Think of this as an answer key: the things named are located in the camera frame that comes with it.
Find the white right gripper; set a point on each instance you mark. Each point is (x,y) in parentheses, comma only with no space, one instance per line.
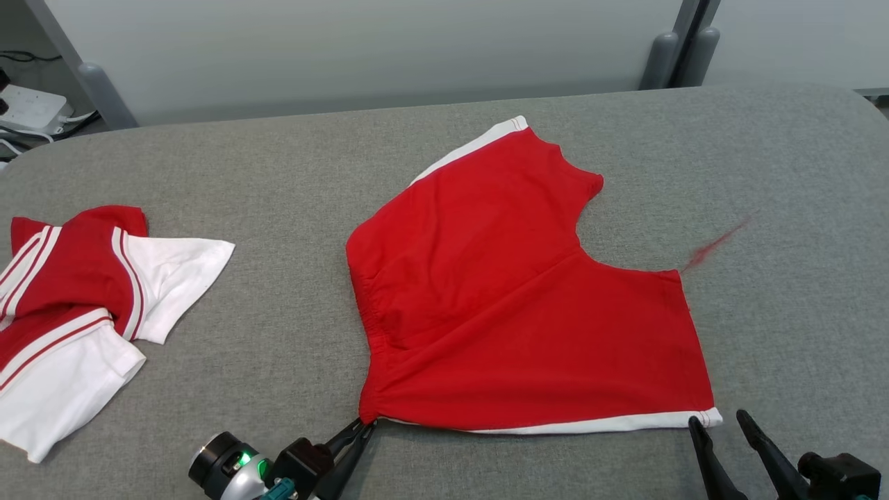
(840,478)

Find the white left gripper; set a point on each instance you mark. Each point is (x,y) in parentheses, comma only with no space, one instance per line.
(302,465)

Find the red shorts with white stripe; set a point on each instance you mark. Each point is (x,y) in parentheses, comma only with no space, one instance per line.
(486,292)

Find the red and white jersey shirt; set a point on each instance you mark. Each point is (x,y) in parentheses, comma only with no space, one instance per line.
(76,278)

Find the light grey partition panel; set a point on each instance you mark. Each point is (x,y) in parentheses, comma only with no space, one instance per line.
(799,42)
(361,55)

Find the grey partition foot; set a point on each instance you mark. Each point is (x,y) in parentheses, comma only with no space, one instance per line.
(701,59)
(104,94)
(660,62)

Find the white power strip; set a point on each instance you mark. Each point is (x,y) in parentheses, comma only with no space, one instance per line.
(31,107)

